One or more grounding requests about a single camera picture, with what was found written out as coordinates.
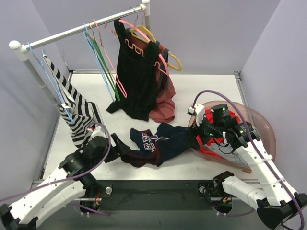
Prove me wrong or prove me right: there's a navy maroon-trimmed tank top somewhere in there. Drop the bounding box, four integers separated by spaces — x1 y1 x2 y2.
121 123 190 168

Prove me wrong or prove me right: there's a pink wire hanger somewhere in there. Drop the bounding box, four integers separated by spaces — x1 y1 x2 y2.
93 19 128 98

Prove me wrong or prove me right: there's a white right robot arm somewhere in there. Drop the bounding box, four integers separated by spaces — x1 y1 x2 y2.
188 103 307 229

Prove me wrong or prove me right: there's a green hanger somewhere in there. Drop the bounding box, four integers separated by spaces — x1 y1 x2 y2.
85 32 121 101

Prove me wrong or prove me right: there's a blue hanger holding striped garment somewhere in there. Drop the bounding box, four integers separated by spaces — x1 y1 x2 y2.
27 42 74 123

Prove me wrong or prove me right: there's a black tank top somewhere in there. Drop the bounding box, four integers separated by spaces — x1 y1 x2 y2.
106 20 160 121

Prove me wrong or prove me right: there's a pink hanger holding black top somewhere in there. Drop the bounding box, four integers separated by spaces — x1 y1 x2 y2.
118 19 170 76

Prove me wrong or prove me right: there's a light blue hanger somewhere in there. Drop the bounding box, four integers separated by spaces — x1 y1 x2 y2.
83 23 116 101

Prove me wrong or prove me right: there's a yellow hanger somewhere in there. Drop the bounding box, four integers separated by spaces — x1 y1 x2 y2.
126 25 182 71

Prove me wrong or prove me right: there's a red garment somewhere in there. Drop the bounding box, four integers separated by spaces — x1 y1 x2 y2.
196 108 241 159

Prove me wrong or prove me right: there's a grey garment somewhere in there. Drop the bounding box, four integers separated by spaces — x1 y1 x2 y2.
208 144 248 166

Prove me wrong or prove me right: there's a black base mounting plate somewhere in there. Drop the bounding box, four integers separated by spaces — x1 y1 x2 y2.
79 180 235 211

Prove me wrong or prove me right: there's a black white striped garment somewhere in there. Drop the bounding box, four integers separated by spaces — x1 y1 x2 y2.
43 54 103 148

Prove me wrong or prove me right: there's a silver clothes rack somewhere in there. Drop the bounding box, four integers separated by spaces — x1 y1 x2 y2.
0 0 141 109

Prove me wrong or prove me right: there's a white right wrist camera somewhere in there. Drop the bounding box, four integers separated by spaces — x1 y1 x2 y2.
188 103 207 126

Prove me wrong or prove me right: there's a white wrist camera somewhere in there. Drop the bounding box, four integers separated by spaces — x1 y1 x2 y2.
87 125 107 139
188 103 207 126

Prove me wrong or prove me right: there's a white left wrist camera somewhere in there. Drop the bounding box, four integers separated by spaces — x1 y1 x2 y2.
87 125 107 139

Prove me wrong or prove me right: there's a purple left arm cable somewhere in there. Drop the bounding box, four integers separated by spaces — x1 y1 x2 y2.
0 122 113 216

